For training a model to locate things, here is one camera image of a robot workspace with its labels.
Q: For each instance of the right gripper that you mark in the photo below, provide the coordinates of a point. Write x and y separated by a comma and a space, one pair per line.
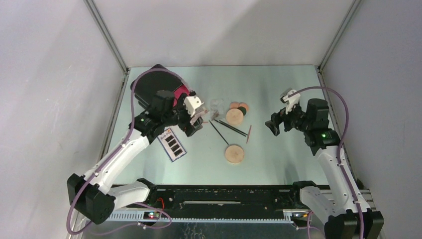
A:
276, 118

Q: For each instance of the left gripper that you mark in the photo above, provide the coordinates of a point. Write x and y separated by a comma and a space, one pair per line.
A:
190, 129

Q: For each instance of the black thin brush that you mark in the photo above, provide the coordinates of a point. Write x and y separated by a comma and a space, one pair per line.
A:
229, 128

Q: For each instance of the black mascara wand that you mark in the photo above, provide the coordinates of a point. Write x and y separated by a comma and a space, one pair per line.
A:
232, 128

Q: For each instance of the black pink drawer organizer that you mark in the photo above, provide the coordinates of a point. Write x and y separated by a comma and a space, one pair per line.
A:
156, 79

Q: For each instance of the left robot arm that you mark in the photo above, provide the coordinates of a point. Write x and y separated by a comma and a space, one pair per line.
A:
93, 194

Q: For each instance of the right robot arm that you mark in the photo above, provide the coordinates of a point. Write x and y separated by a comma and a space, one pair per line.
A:
348, 216

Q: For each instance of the false eyelash case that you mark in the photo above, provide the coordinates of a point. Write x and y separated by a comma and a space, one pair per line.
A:
200, 112

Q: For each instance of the clear bag of clips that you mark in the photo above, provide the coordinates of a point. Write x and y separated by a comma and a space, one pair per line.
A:
216, 109

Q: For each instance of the bob pin card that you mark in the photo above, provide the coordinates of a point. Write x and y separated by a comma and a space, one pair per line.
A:
171, 144

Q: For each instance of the dark green round sponge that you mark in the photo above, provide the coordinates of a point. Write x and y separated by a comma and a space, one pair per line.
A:
243, 110

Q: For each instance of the orange round sponge right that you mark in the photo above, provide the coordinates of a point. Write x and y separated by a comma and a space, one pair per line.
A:
244, 105

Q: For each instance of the orange round sponge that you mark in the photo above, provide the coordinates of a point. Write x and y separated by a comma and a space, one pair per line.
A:
234, 105
244, 105

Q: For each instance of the large beige sponge upper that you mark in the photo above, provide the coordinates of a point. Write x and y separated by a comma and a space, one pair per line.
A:
234, 117

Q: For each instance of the orange round sponge left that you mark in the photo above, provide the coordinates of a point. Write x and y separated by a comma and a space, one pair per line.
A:
234, 105

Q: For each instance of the beige round sponge lower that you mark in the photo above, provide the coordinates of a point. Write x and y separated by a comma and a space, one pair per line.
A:
234, 154

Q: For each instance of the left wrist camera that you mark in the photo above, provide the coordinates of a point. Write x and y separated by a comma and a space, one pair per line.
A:
192, 103

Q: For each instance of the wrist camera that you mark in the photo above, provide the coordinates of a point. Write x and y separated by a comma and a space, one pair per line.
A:
291, 98
192, 103

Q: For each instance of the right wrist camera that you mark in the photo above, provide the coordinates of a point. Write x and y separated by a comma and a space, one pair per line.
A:
291, 98

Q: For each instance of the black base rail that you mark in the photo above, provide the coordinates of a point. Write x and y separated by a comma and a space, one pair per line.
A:
228, 202

